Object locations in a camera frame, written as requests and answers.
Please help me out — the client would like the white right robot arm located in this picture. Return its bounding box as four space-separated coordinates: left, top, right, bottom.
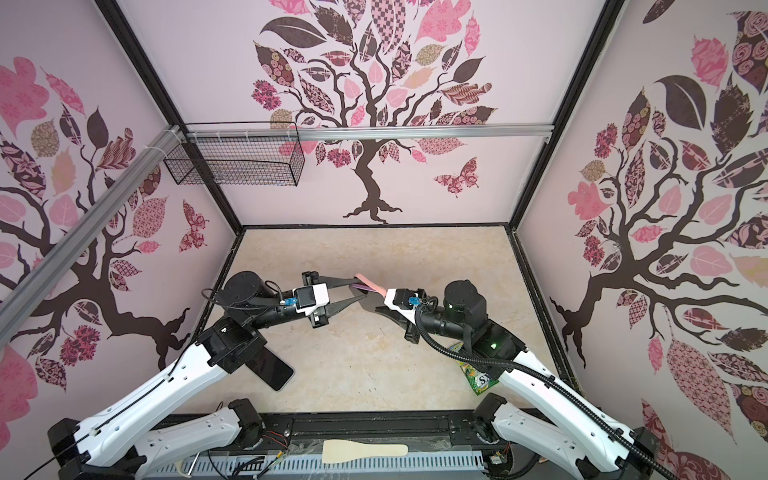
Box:
356 275 665 479

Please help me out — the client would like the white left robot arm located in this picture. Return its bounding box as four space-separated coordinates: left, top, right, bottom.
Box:
48 271 364 479

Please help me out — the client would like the aluminium rail back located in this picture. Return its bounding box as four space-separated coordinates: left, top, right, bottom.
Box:
186 123 554 141

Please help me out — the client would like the green candy bag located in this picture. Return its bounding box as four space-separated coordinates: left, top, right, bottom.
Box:
458 361 498 396

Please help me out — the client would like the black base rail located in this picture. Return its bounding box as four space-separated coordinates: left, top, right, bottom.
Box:
149 409 541 480

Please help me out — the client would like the beige wooden spatula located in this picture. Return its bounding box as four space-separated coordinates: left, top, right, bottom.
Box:
321 439 409 465

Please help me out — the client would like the pink phone case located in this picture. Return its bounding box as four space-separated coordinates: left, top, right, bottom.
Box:
355 273 387 298

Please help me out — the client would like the aluminium rail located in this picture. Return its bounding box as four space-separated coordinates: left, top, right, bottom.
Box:
1 125 183 345
186 123 554 141

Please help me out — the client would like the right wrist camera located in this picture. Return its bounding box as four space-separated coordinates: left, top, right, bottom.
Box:
384 288 422 310

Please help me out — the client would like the white slotted cable duct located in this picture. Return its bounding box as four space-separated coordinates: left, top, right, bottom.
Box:
171 452 485 479

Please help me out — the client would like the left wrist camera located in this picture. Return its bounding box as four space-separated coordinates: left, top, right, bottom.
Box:
281 284 330 316

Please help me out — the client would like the black vertical frame post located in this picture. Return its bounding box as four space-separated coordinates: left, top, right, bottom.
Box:
94 0 245 237

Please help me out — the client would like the black smartphone on table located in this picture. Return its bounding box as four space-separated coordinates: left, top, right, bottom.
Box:
246 347 295 392

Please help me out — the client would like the black wire basket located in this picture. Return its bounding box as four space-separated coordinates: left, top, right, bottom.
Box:
164 120 305 187

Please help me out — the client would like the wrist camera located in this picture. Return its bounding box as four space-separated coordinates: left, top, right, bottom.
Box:
281 284 330 316
384 288 422 310

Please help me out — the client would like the purple smartphone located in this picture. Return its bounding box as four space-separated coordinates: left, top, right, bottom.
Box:
350 282 379 294

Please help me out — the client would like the aluminium rail left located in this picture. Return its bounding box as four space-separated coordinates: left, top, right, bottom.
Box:
1 125 183 345

